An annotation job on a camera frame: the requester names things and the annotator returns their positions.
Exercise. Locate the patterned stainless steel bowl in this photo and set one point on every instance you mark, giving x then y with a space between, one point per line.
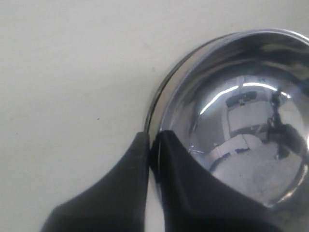
240 105

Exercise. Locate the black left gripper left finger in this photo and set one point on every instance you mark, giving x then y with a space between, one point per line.
116 203

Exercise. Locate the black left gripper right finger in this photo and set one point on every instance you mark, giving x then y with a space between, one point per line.
195 201

